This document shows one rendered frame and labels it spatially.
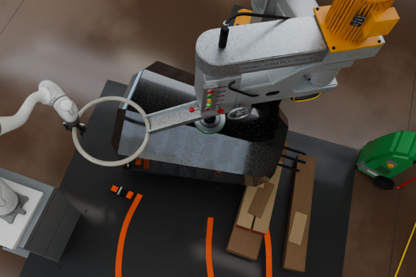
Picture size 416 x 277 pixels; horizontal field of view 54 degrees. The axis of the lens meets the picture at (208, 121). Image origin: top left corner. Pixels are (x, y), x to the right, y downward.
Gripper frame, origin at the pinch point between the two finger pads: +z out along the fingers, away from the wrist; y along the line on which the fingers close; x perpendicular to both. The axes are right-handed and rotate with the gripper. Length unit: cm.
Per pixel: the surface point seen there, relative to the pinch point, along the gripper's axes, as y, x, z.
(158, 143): 53, 2, 12
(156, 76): 47, 47, -1
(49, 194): -11.5, -40.1, 8.2
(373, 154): 228, 20, 42
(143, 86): 39, 39, 0
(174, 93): 61, 35, -1
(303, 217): 173, -32, 64
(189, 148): 75, -1, 9
